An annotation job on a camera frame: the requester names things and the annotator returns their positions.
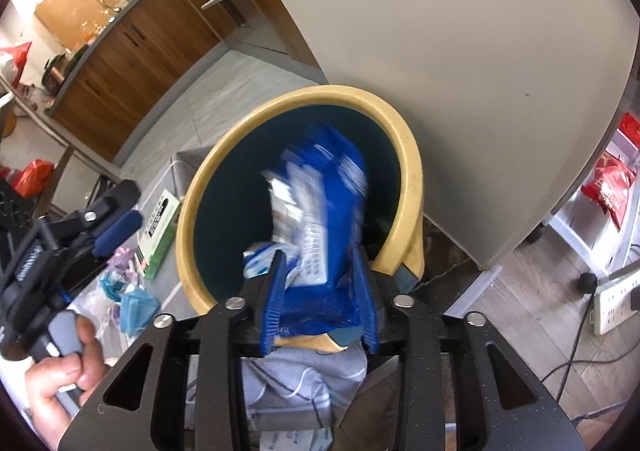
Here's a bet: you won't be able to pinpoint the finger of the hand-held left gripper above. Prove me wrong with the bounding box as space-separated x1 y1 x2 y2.
70 179 143 232
92 210 145 258

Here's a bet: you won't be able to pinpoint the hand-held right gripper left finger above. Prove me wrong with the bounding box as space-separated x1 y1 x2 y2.
57 251 291 451

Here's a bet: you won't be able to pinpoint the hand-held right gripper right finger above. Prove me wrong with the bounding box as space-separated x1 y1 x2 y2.
350 246 588 451

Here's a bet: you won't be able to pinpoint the blue snack packet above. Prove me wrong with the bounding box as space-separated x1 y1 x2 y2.
243 123 373 349

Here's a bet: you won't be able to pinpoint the yellow rimmed dark bin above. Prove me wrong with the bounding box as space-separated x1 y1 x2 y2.
176 85 427 357

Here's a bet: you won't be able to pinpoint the person's left hand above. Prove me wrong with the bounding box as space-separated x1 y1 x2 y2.
22 316 113 451

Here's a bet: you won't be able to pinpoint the purple wrapper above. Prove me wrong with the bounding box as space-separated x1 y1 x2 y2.
107 246 138 277

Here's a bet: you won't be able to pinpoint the green white box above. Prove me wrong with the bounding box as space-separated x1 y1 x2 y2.
139 188 182 280

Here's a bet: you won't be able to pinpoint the grey checked rug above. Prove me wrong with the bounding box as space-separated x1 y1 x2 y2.
65 151 216 362

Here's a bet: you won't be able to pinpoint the grey patterned pants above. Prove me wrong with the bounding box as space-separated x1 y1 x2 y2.
185 346 368 451

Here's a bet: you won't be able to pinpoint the metal shelf rack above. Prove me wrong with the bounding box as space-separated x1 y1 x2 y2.
0 91 123 222

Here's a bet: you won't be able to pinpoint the wooden kitchen cabinet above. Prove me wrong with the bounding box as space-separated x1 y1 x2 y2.
50 0 223 162

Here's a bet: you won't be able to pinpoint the dark cooking pot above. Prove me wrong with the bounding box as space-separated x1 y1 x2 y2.
40 53 71 94

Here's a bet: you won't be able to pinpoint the red white plastic bag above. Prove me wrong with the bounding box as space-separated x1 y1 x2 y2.
0 42 33 86

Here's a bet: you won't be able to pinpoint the tall wooden cabinet panel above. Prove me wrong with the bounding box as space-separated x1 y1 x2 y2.
235 0 331 82

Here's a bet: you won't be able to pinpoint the white power strip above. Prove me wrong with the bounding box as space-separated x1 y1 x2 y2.
597 268 640 336

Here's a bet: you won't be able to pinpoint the white refrigerator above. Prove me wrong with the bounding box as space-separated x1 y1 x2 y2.
235 0 640 272

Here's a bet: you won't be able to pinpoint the red printed plastic bag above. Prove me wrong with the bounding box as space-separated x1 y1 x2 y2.
580 151 638 232

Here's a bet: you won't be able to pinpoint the small red bag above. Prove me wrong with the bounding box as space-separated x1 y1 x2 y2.
617 113 640 146

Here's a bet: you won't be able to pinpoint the white wire rack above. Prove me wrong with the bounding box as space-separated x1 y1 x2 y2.
547 126 640 282

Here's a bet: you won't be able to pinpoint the black cable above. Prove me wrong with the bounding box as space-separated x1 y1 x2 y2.
540 288 601 382

